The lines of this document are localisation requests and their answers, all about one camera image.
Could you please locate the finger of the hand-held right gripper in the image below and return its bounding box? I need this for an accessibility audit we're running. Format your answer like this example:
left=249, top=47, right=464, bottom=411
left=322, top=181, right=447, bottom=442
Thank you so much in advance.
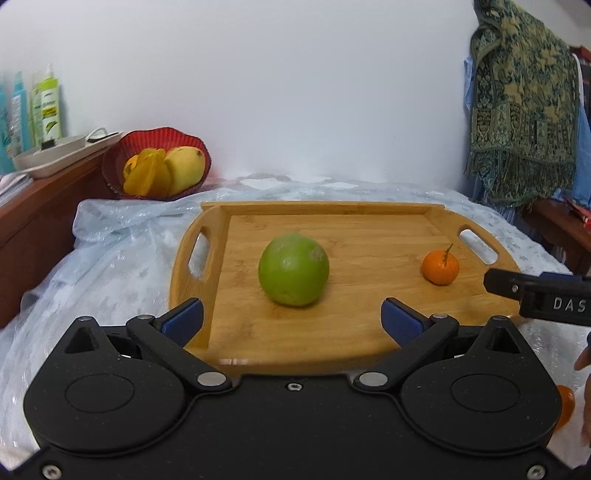
left=483, top=268, right=591, bottom=328

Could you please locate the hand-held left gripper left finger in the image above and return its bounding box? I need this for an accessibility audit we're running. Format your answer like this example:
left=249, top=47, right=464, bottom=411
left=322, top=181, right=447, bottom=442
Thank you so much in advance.
left=62, top=298, right=233, bottom=394

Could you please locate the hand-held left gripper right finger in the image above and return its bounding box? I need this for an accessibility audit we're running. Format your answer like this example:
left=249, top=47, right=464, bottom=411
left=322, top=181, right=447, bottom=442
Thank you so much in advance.
left=352, top=298, right=532, bottom=393

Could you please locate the small orange mandarin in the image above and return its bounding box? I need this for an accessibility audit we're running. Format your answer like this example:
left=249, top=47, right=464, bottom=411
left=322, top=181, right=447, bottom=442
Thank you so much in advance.
left=421, top=244, right=461, bottom=286
left=556, top=385, right=576, bottom=432

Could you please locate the wooden serving tray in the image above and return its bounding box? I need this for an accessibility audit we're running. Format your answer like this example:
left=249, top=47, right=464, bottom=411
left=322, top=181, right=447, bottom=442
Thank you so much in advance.
left=169, top=201, right=527, bottom=376

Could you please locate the large green citrus fruit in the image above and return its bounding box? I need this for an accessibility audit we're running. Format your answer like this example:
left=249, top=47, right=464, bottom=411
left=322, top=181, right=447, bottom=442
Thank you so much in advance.
left=258, top=233, right=331, bottom=308

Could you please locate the person's right hand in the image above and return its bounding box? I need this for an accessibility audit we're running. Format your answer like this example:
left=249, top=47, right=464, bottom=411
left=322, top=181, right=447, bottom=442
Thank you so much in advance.
left=574, top=344, right=591, bottom=448

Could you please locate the brown wooden furniture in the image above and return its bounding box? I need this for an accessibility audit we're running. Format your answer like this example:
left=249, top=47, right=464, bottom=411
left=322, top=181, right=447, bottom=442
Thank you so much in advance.
left=519, top=198, right=591, bottom=278

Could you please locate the clear plastic sheet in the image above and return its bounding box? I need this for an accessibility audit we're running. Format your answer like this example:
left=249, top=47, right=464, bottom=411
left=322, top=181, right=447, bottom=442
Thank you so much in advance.
left=0, top=175, right=591, bottom=462

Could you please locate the red packet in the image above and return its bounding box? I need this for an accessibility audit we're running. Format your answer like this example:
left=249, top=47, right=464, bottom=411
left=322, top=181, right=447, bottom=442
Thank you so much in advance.
left=561, top=187, right=591, bottom=220

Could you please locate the yellow starfruit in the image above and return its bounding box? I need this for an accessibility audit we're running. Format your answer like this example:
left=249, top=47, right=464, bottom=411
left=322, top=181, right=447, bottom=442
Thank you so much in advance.
left=124, top=148, right=172, bottom=197

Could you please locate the yellow mango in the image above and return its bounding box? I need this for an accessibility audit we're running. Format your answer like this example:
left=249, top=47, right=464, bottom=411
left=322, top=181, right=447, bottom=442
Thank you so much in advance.
left=165, top=146, right=206, bottom=197

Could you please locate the white pink blanket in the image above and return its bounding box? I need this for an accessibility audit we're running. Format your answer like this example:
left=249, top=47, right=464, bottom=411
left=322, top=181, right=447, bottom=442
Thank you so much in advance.
left=203, top=173, right=333, bottom=185

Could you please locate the red ribbed bowl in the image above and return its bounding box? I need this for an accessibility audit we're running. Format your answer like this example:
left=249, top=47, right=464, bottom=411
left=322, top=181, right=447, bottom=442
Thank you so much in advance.
left=102, top=128, right=212, bottom=202

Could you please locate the wooden headboard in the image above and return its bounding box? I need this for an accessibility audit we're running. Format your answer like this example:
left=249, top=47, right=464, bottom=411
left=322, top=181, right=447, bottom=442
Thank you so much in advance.
left=0, top=143, right=123, bottom=328

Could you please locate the green gold patterned scarf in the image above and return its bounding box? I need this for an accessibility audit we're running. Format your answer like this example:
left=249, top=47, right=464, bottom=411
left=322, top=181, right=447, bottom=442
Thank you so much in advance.
left=464, top=0, right=585, bottom=208

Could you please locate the beige oval tray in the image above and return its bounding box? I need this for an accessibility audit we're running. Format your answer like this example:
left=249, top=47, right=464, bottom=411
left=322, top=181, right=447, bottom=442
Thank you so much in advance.
left=13, top=135, right=88, bottom=178

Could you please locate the stack of papers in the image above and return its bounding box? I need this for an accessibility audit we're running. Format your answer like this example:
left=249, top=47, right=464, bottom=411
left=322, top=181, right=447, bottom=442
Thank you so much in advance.
left=0, top=173, right=34, bottom=206

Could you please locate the green white bottle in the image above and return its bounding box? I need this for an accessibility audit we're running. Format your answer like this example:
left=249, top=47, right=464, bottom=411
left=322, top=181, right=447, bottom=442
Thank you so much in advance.
left=30, top=62, right=62, bottom=148

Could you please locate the teal bottle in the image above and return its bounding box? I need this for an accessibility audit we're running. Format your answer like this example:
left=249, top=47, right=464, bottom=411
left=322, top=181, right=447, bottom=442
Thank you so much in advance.
left=0, top=80, right=14, bottom=174

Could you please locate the blue bottle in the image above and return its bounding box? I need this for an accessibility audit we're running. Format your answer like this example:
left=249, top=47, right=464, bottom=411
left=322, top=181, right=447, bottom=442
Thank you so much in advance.
left=10, top=71, right=31, bottom=155

